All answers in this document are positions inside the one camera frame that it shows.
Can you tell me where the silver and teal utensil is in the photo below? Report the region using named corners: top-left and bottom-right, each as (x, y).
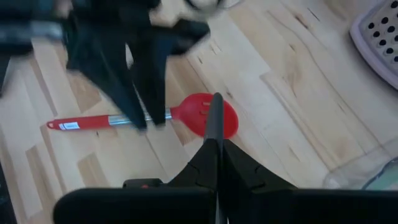
top-left (361, 156), bottom-right (398, 191)

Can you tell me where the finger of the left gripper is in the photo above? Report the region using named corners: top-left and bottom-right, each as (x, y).
top-left (67, 18), bottom-right (147, 130)
top-left (130, 20), bottom-right (212, 127)

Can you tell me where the black aluminium table frame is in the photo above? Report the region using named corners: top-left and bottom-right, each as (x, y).
top-left (0, 160), bottom-right (18, 224)

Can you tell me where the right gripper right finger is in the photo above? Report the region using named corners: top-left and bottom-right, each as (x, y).
top-left (221, 96), bottom-right (398, 224)

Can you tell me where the pink steel box grater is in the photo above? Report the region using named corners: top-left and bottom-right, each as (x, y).
top-left (349, 0), bottom-right (398, 90)

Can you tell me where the red slotted spoon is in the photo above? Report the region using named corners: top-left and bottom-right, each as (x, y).
top-left (45, 92), bottom-right (240, 140)

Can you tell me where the clear plastic bin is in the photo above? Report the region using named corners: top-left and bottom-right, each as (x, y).
top-left (322, 136), bottom-right (398, 191)

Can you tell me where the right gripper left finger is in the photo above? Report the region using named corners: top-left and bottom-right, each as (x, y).
top-left (53, 92), bottom-right (222, 224)

